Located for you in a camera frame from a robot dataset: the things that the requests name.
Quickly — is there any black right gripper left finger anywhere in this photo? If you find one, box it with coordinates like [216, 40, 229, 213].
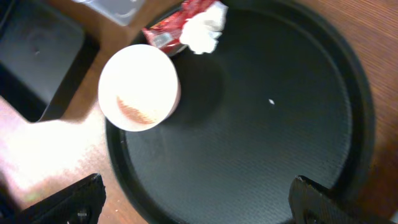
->
[12, 174, 106, 224]

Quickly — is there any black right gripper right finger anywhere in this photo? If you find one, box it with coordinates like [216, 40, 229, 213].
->
[289, 175, 397, 224]

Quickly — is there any pink bowl with rice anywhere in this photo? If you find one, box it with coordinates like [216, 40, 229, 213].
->
[98, 44, 181, 132]

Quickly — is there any round black tray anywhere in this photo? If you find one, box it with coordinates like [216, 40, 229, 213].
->
[106, 1, 375, 223]

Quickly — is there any black rectangular tray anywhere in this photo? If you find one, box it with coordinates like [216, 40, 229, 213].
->
[1, 0, 100, 123]

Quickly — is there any red snack wrapper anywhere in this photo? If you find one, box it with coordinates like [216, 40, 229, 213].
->
[142, 0, 215, 57]

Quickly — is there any clear plastic bin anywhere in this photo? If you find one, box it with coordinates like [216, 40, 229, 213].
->
[72, 0, 145, 26]

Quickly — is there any crumpled white tissue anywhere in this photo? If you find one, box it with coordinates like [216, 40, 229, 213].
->
[179, 1, 228, 55]

